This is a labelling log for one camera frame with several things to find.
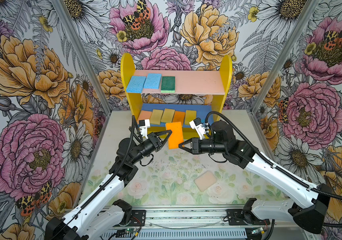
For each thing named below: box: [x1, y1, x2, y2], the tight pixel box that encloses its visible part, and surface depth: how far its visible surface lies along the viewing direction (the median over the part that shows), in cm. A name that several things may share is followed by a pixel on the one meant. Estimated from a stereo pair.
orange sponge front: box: [172, 111, 186, 128], surface depth 99 cm
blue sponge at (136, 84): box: [126, 75, 147, 94], surface depth 78 cm
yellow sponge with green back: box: [149, 109, 164, 125], surface depth 99 cm
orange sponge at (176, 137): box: [166, 121, 184, 150], surface depth 66 cm
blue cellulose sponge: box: [143, 73, 162, 89], surface depth 79 cm
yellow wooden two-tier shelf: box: [121, 53, 233, 139], surface depth 82 cm
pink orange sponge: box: [136, 110, 152, 125], surface depth 99 cm
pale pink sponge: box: [194, 171, 217, 192], surface depth 88 cm
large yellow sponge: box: [160, 108, 176, 123], surface depth 100 cm
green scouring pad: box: [161, 76, 176, 93], surface depth 78 cm
